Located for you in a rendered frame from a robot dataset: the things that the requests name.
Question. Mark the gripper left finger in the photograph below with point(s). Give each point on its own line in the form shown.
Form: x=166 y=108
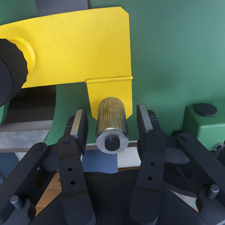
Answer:
x=77 y=196

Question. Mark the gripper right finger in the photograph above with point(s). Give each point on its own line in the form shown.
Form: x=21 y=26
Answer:
x=147 y=196

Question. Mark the yellow outrigger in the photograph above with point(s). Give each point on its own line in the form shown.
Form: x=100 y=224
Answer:
x=79 y=52

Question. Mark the green trolley body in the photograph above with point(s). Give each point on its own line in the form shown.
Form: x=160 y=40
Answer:
x=175 y=52

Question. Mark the green block with black disc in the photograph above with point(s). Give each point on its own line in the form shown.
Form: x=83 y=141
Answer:
x=196 y=130

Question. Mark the black knurled knob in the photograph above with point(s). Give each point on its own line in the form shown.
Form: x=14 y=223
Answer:
x=10 y=70

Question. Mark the grey steel rail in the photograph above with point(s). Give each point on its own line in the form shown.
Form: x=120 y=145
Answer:
x=26 y=112

